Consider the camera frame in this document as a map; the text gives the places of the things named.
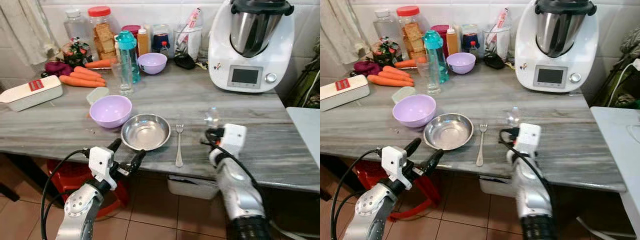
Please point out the clear bottle with white cap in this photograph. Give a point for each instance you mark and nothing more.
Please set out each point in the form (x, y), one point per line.
(384, 26)
(76, 27)

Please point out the stainless steel bowl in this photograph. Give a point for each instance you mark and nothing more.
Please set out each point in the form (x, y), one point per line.
(448, 132)
(146, 133)

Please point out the white plastic basin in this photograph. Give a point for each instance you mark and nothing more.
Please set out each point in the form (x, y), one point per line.
(192, 187)
(495, 186)

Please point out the red-lidded cracker jar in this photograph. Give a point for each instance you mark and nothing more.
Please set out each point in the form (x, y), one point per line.
(102, 32)
(410, 31)

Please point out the small purple plastic bowl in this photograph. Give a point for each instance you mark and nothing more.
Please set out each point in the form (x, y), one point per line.
(460, 63)
(152, 63)

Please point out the small pale plastic container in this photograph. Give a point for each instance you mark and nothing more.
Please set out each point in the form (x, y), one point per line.
(95, 93)
(401, 92)

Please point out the orange carrot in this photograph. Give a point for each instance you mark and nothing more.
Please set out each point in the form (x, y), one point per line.
(87, 71)
(400, 77)
(97, 63)
(406, 63)
(92, 78)
(387, 81)
(396, 70)
(80, 82)

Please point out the silver metal fork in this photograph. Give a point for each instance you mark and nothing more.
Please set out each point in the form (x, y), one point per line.
(480, 147)
(179, 147)

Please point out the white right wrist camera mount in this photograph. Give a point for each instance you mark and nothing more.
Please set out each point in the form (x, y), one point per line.
(529, 137)
(234, 137)

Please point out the maroon canister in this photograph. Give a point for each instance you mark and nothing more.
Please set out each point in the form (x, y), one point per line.
(441, 31)
(132, 29)

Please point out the dark floral jar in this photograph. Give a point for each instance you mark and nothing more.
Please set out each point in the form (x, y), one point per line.
(76, 54)
(385, 53)

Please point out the teal plastic water bottle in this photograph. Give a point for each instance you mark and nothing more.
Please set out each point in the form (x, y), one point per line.
(434, 42)
(127, 42)

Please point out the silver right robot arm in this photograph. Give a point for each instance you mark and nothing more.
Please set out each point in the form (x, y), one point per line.
(239, 192)
(531, 192)

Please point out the red plastic stool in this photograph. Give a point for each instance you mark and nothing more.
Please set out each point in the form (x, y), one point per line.
(372, 172)
(67, 177)

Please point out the white kitchen cooking machine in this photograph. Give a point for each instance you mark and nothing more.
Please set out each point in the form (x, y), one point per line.
(277, 60)
(585, 60)

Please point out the tall clear glass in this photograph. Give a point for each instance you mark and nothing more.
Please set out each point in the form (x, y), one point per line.
(122, 80)
(430, 80)

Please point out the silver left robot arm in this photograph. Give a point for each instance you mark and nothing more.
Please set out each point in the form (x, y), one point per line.
(371, 210)
(80, 210)

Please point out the orange sauce bottle white cap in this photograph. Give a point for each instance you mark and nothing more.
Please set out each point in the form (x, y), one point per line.
(452, 43)
(143, 44)

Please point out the dark table leg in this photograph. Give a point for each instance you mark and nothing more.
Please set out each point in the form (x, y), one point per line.
(30, 175)

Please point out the red and white packet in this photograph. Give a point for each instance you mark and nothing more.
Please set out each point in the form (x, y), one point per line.
(500, 22)
(191, 22)

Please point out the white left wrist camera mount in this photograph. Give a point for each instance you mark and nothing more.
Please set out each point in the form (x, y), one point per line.
(101, 162)
(394, 162)

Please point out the dark green bag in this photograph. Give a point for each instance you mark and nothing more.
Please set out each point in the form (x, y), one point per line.
(615, 87)
(302, 85)

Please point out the small bottle with red cap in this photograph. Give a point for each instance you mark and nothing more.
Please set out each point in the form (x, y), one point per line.
(473, 48)
(164, 49)

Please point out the small clear drinking glass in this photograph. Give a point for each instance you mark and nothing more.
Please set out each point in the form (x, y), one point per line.
(212, 117)
(513, 117)

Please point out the large purple plastic bowl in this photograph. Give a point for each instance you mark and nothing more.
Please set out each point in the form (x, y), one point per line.
(414, 110)
(111, 111)

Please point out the white box with red label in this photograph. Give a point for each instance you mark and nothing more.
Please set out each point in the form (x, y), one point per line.
(30, 94)
(345, 93)

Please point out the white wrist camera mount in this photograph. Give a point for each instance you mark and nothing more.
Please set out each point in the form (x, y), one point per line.
(101, 162)
(529, 137)
(394, 162)
(234, 137)

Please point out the clear plastic utensil container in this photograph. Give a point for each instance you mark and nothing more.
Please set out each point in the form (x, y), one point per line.
(195, 42)
(504, 42)

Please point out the hanging beige towel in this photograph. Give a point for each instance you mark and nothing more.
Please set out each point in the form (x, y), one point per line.
(340, 27)
(25, 27)

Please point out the small black rounded object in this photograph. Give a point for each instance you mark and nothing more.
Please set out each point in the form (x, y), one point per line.
(184, 61)
(494, 60)

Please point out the white side cabinet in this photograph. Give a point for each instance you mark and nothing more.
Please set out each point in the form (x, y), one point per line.
(617, 145)
(306, 130)

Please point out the dark blue jar white lid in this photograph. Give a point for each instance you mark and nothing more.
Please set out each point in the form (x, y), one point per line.
(160, 35)
(470, 34)

